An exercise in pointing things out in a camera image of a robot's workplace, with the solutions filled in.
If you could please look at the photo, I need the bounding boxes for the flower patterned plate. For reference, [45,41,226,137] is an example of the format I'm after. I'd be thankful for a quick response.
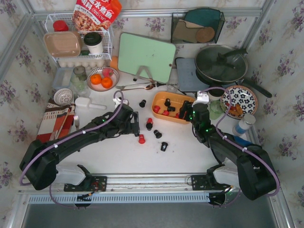
[220,85,258,119]

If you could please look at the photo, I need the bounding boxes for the clear bottle blue label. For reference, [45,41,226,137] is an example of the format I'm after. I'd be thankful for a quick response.
[233,114,256,136]

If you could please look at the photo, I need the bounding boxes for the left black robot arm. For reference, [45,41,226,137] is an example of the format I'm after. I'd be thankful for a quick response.
[19,104,140,190]

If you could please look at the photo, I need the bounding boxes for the copper spoon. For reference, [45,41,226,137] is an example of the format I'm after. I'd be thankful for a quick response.
[122,84,154,91]

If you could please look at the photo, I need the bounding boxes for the pink peach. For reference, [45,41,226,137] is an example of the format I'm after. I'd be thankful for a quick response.
[102,67,114,77]

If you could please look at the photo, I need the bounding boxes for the jar with black lid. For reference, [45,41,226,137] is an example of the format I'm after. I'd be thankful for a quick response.
[208,89,224,98]

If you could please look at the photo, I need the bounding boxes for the wooden chopsticks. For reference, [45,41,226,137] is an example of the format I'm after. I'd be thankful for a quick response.
[49,105,71,141]

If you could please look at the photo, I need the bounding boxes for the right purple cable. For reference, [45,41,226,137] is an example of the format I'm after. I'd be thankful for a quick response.
[196,86,281,197]

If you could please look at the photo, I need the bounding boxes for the purple cable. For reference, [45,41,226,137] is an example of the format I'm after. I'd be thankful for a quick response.
[196,86,281,197]
[19,89,124,211]

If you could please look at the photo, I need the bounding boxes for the pink fruit bowl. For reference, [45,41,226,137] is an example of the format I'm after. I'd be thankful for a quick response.
[86,66,119,92]

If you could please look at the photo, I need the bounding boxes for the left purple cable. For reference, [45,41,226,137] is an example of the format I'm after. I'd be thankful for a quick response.
[19,89,124,211]

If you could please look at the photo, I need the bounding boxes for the glass pan lid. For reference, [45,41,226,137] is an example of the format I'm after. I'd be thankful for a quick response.
[195,44,248,83]

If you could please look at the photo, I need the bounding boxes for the left camera mount white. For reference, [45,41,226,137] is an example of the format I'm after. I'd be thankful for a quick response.
[113,97,129,108]

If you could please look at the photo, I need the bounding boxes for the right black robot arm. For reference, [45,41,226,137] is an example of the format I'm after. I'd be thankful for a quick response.
[179,101,280,200]

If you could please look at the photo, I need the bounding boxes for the grey induction cooker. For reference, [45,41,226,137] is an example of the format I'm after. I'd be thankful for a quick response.
[175,57,209,92]

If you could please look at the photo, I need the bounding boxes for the pale green glass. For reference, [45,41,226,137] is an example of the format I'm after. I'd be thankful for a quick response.
[71,75,90,98]

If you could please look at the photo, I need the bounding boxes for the camera mount white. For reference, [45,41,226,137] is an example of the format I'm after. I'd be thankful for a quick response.
[113,97,129,108]
[192,91,209,106]

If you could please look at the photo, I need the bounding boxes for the orange tangerine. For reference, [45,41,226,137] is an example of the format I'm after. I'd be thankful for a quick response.
[90,74,102,85]
[101,77,113,89]

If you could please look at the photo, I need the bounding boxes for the orange plastic storage basket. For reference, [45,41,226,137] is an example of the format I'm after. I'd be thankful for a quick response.
[151,92,194,124]

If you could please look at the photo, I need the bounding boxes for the fried food pieces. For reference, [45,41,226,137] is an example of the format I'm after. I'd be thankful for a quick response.
[228,104,244,117]

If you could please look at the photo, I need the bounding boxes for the right camera mount white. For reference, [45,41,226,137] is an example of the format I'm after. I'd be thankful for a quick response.
[192,91,209,106]

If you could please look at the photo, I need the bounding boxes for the metal cutting board stand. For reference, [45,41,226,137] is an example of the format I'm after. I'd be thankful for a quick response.
[133,66,154,83]

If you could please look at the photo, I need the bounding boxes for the black frying pan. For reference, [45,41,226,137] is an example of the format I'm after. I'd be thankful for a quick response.
[195,44,273,98]

